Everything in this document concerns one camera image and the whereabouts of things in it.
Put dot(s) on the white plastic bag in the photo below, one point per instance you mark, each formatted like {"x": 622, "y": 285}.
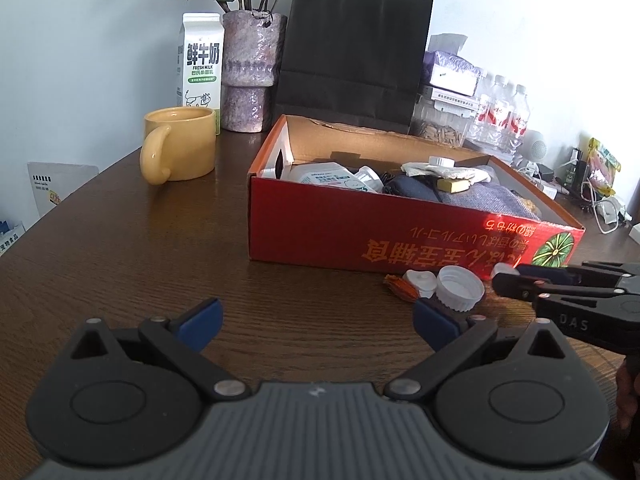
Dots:
{"x": 470, "y": 174}

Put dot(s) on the dark blue zip pouch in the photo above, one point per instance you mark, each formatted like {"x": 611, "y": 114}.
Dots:
{"x": 415, "y": 190}

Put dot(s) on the white charging dock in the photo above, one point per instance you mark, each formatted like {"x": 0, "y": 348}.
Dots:
{"x": 634, "y": 234}

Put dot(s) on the purple textured vase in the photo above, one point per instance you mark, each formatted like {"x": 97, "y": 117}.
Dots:
{"x": 250, "y": 70}

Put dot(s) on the white round speaker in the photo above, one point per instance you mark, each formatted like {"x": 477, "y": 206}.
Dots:
{"x": 535, "y": 146}

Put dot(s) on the yellow snack packet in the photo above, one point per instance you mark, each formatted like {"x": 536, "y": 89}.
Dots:
{"x": 602, "y": 165}

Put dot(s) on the white milk carton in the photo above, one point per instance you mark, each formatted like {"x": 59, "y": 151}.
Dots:
{"x": 200, "y": 70}

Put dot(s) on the yellow mug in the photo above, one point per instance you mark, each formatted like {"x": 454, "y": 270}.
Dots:
{"x": 182, "y": 145}

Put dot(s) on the white ribbed bottle cap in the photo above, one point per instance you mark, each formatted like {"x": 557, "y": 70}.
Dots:
{"x": 441, "y": 161}
{"x": 460, "y": 290}

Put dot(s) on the black paper bag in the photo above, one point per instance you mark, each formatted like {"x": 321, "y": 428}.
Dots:
{"x": 355, "y": 50}

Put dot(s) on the red cardboard box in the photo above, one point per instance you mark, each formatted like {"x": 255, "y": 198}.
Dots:
{"x": 320, "y": 230}

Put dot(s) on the orange crumpled wrapper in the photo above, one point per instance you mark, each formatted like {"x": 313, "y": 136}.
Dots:
{"x": 397, "y": 287}

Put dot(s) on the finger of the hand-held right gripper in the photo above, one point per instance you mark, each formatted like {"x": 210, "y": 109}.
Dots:
{"x": 520, "y": 287}
{"x": 545, "y": 271}

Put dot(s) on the yellow block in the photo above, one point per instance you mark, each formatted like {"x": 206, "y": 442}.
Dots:
{"x": 452, "y": 186}

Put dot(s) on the small green bottle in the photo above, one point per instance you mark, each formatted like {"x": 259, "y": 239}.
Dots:
{"x": 575, "y": 167}

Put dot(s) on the blue-grey cloth pouch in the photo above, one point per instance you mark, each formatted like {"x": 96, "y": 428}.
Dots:
{"x": 490, "y": 202}

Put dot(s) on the clear seed container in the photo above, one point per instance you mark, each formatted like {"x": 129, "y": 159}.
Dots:
{"x": 442, "y": 127}

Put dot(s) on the person's right forearm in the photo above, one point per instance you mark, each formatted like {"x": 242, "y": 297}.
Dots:
{"x": 631, "y": 390}

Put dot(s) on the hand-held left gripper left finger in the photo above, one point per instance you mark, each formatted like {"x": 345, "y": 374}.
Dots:
{"x": 200, "y": 322}

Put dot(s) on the clear plastic lidded box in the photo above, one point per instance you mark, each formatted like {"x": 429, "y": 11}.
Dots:
{"x": 320, "y": 176}

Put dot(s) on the small white flip cap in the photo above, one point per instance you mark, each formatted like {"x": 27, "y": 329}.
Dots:
{"x": 420, "y": 285}

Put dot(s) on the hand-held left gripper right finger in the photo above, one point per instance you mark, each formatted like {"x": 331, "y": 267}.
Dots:
{"x": 435, "y": 322}

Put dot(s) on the white paper sheet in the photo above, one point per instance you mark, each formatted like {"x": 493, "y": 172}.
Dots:
{"x": 60, "y": 190}

